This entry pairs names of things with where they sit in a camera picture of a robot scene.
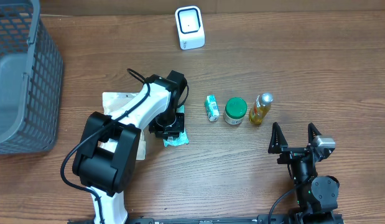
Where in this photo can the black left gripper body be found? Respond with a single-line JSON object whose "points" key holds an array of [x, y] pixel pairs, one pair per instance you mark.
{"points": [[167, 123]]}

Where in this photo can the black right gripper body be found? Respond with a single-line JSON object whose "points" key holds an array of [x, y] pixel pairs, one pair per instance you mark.
{"points": [[290, 155]]}

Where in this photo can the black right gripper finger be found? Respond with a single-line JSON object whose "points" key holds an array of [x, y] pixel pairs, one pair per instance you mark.
{"points": [[313, 133], [278, 143]]}

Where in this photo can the teal tissue pack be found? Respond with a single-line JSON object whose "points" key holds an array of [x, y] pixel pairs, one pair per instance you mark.
{"points": [[181, 140]]}

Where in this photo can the yellow oil bottle silver cap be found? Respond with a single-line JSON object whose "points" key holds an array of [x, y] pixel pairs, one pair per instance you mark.
{"points": [[260, 108]]}

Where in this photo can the small teal packet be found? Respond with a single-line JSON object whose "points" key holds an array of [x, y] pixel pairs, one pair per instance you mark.
{"points": [[212, 108]]}

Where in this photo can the green lid white jar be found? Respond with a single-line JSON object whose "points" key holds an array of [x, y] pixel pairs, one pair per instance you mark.
{"points": [[235, 110]]}

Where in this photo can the white orange snack packet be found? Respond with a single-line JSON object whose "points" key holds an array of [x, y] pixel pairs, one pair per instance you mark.
{"points": [[113, 101]]}

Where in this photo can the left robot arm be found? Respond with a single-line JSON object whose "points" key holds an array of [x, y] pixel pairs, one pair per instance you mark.
{"points": [[106, 156]]}

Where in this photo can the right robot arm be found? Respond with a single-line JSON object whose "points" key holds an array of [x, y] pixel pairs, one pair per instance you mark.
{"points": [[316, 195]]}

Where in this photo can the white barcode scanner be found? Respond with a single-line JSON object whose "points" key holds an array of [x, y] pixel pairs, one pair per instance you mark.
{"points": [[190, 27]]}

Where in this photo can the dark grey plastic mesh basket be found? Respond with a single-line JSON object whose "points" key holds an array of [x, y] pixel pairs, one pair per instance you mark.
{"points": [[31, 79]]}

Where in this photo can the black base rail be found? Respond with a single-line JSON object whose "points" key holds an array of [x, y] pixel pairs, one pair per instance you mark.
{"points": [[260, 219]]}

